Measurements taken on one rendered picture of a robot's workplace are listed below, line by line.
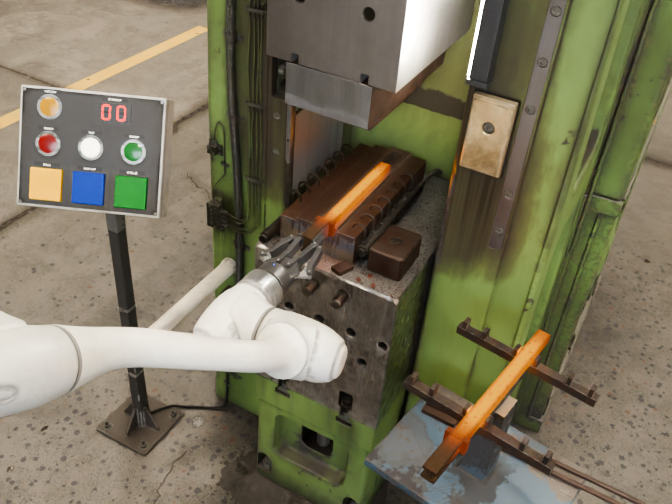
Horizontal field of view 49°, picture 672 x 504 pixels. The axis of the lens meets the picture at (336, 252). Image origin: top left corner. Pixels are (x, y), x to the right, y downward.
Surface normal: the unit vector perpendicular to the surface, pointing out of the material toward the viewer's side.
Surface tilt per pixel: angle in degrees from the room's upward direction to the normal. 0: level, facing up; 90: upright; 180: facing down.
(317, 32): 90
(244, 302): 2
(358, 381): 90
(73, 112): 60
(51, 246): 0
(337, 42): 90
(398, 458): 0
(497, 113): 90
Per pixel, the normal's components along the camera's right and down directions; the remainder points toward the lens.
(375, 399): -0.48, 0.51
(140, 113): -0.01, 0.13
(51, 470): 0.07, -0.79
